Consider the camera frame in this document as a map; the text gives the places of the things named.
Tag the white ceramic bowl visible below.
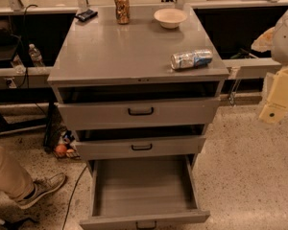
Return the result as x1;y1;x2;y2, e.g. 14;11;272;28
154;9;187;29

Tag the gold patterned can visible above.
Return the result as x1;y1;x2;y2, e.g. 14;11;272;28
114;0;130;25

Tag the grey middle drawer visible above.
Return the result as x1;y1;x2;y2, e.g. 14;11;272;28
75;135;205;160

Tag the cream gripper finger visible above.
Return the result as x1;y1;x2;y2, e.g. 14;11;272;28
259;67;288;124

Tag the khaki trouser leg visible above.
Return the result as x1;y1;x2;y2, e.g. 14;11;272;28
0;147;35;201

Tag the clear plastic water bottle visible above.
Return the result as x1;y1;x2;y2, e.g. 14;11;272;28
29;44;45;67

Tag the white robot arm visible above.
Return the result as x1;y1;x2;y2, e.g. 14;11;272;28
259;10;288;124

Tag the black rectangular device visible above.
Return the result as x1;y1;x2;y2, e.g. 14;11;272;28
75;9;98;22

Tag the grey sneaker shoe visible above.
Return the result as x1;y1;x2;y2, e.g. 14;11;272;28
16;172;66;210

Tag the crumpled tan bag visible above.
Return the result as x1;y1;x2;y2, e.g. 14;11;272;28
251;27;275;53

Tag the orange fruit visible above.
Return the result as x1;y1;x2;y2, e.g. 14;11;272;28
55;144;67;154

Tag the grey metal drawer cabinet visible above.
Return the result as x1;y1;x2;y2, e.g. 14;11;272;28
46;4;230;162

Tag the grey open bottom drawer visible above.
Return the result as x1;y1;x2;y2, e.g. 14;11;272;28
80;155;209;230

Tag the grey top drawer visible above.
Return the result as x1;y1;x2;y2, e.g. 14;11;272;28
59;98;220;130

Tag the white wall power outlet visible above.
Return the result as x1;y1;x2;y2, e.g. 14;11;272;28
5;78;16;88

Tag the black floor cable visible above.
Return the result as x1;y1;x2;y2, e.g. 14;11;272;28
60;165;88;230

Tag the silver blue redbull can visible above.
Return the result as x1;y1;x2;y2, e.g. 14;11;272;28
171;49;213;70

